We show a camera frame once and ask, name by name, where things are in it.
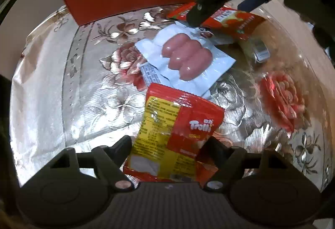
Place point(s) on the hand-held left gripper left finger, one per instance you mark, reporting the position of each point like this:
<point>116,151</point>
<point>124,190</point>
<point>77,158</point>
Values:
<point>123,147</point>

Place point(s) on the white sausage packet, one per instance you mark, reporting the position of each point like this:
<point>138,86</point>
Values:
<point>188,58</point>

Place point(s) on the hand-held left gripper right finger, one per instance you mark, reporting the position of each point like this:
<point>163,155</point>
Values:
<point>213,150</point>

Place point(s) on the red rice cracker packet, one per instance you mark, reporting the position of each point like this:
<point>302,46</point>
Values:
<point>235,22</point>

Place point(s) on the red yellow gummy packet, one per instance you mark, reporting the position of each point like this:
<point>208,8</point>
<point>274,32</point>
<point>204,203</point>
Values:
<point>167,124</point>

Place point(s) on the white foil snack packet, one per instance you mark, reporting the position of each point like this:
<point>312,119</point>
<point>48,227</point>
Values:
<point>151,73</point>

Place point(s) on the floral satin tablecloth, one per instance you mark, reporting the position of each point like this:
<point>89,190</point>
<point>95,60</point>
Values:
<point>91,82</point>

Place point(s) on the small red snack packet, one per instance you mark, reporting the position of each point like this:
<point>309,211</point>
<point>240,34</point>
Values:
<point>180,12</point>

